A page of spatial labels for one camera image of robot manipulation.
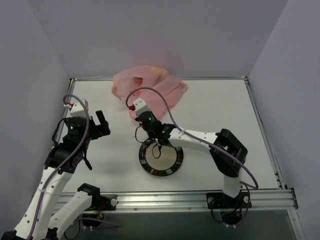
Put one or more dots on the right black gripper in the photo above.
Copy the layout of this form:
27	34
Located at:
146	118

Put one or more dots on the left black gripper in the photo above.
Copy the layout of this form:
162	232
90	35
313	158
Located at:
100	128

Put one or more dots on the pink plastic bag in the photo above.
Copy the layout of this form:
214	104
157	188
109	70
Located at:
169	86

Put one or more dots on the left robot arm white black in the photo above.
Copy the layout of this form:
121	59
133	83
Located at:
40	222

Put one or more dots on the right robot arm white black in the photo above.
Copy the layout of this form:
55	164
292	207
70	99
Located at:
227	152

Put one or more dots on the fake strawberry in bag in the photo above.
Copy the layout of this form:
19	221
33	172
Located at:
139	80

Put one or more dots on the round plate dark rim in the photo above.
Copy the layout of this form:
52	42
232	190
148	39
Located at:
161	163

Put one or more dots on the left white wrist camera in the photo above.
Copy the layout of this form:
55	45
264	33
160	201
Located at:
75	109

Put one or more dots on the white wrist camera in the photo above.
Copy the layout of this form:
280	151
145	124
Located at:
138	107
75	109

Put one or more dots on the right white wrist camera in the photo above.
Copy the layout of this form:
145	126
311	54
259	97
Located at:
138	107

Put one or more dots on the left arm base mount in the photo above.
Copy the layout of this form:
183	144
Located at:
103	203

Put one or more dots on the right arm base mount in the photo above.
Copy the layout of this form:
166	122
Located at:
221	201

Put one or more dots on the aluminium front rail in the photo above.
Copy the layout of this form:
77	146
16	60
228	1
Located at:
165	202

